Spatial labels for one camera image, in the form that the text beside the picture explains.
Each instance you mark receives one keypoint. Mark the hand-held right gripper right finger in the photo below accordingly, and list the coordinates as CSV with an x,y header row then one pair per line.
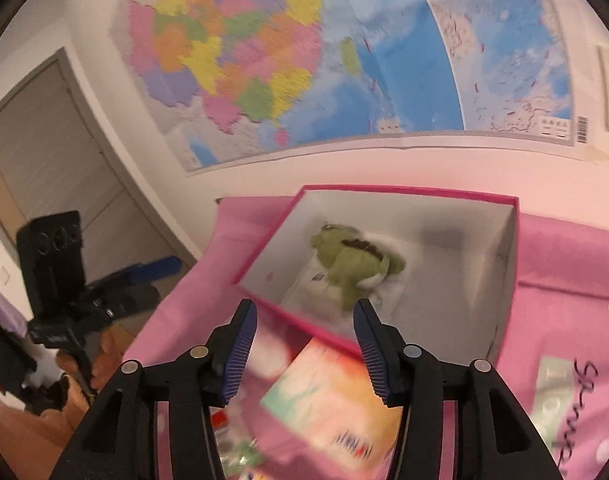
x,y
374,355

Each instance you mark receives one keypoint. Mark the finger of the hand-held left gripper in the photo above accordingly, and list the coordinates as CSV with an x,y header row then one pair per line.
x,y
134,300
152,267

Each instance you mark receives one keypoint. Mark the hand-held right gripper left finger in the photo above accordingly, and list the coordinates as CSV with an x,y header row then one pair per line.
x,y
238,355

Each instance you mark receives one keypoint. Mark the green plush toy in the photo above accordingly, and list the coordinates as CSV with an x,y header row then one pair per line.
x,y
352,265

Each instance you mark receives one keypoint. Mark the pink cardboard box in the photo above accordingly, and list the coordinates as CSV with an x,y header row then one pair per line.
x,y
464,240

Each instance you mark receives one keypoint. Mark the person's left forearm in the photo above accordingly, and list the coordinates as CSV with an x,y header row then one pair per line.
x,y
14,442

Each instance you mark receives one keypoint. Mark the purple cloth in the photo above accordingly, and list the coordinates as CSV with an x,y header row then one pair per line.
x,y
2,300

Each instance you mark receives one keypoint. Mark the pastel printed packet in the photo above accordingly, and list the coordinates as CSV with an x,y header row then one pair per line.
x,y
329,400

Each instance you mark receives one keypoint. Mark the small colourful wrapper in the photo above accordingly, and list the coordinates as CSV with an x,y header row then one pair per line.
x,y
234,445

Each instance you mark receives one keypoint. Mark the black cloth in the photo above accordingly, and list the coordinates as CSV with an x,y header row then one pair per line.
x,y
4,360

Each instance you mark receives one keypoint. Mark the grey door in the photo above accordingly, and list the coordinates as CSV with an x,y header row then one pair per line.
x,y
49,160

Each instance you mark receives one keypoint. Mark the pink printed bedsheet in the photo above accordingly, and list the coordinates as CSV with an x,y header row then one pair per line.
x,y
564,265

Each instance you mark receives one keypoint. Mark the white light switch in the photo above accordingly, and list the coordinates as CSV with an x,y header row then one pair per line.
x,y
4,276

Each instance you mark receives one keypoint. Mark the colourful wall map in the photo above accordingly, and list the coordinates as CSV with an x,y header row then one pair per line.
x,y
284,45

